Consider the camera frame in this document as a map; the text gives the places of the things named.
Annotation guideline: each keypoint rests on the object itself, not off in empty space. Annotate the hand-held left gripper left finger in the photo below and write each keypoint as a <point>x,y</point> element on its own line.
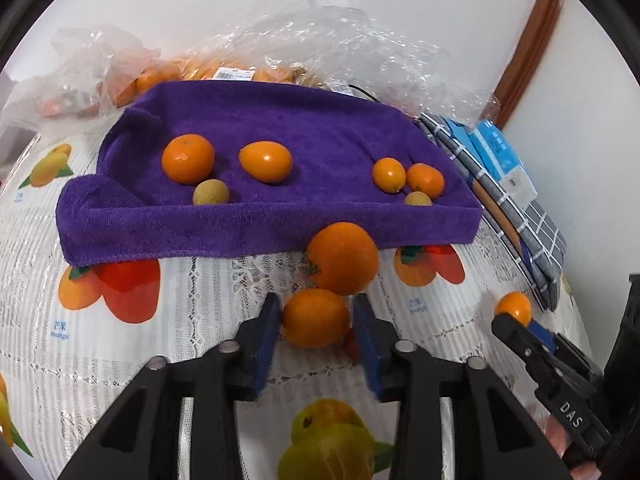
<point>265,345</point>

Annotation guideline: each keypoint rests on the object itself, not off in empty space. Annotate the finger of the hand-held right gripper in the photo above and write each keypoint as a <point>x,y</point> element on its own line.
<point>540,367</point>
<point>542,336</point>

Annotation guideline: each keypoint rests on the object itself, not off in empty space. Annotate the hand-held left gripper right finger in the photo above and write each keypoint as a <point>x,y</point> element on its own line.
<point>367,345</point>

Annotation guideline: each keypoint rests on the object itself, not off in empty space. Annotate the small red fruit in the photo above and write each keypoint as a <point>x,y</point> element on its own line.
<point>351,344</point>

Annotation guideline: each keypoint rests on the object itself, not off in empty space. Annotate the small yellow-brown fruit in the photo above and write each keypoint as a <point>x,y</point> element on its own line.
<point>417,199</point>

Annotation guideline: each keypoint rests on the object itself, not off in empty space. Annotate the small green-yellow fruit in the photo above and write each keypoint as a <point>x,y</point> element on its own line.
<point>211,193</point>

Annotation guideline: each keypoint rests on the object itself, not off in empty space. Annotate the oval orange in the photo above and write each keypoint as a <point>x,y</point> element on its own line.
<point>265,161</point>

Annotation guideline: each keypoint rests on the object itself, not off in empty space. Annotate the purple towel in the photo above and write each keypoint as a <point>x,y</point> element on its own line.
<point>310,125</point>

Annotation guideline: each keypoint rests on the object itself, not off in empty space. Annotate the person's right hand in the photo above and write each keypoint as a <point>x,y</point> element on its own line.
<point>556,435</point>

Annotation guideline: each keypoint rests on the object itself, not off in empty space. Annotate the fruit print tablecloth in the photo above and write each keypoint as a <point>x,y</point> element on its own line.
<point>200,285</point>

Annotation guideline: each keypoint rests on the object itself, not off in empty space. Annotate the grey checked cloth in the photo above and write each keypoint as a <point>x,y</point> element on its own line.
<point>540,240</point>

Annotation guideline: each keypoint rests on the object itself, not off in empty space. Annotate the blue tissue box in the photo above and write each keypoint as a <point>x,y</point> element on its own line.
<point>505,160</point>

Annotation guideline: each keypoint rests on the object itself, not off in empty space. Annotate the blue packet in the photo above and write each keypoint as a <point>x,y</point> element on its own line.
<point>460,135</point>

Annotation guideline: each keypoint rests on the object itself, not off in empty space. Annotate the crumpled clear plastic bag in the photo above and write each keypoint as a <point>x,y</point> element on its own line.
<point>450,95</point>

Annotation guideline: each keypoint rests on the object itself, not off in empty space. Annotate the clear plastic bag of oranges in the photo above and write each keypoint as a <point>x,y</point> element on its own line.
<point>280,35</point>

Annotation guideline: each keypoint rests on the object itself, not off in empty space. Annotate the brown wooden door frame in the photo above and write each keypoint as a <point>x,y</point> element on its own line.
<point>530,45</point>

